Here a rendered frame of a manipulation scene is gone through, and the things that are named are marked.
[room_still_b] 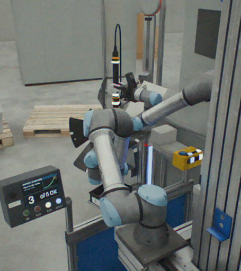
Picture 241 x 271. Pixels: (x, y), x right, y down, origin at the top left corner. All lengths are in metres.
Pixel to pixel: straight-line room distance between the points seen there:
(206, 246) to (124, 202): 0.37
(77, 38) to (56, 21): 0.53
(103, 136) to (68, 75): 6.21
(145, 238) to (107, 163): 0.34
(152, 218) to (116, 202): 0.16
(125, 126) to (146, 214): 0.42
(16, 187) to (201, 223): 0.77
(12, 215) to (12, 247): 1.59
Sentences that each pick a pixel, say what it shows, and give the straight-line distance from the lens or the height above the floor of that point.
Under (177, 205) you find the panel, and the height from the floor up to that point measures 0.69.
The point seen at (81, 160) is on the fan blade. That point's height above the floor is 0.99.
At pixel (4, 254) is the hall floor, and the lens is 3.06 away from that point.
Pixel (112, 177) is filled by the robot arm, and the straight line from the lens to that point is 1.36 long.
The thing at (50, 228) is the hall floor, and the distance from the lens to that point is 3.20.
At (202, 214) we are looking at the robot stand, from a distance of 1.37.
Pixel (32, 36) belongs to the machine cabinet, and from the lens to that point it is 7.37.
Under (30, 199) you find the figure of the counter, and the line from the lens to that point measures 1.53.
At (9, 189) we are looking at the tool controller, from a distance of 1.49.
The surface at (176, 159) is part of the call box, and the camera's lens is 2.08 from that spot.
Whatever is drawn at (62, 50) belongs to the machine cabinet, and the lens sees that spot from 7.48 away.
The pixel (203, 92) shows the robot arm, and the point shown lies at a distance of 1.58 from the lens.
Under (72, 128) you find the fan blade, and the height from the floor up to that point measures 1.07.
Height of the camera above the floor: 2.02
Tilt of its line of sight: 24 degrees down
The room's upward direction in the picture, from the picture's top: straight up
